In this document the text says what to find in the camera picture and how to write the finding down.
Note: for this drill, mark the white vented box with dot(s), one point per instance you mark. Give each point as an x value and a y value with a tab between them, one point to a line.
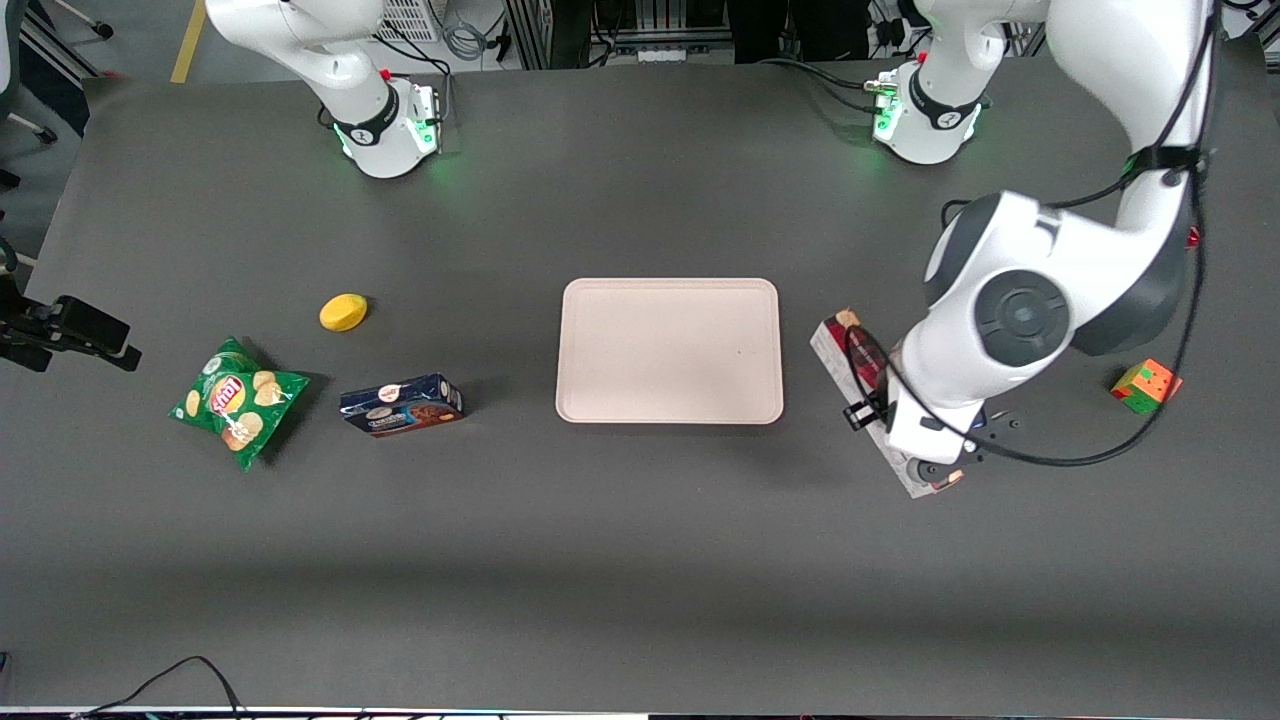
410	18

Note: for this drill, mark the black clamp device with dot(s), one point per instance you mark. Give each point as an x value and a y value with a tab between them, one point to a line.
85	328

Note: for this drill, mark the grey office chair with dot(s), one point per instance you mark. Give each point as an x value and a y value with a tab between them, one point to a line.
8	60

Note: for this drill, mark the multicoloured puzzle cube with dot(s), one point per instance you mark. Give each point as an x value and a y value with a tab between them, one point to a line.
1145	385

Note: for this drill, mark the white chair base leg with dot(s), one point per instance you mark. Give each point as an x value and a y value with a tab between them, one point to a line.
80	15

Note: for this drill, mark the yellow lemon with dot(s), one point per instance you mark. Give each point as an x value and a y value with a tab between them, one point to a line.
343	312

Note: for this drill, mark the aluminium frame post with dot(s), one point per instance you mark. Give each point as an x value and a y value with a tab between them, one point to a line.
525	30

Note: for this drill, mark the dark blue cookie box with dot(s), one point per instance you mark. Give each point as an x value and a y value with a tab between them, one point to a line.
400	405

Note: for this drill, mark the red cookie box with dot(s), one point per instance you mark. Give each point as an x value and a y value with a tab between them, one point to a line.
830	352

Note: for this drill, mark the white power strip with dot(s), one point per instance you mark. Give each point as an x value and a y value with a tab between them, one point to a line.
665	53

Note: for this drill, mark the green chips bag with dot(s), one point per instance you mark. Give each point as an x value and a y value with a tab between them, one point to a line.
235	400

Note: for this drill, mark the beige plastic tray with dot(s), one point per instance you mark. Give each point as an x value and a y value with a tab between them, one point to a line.
668	350

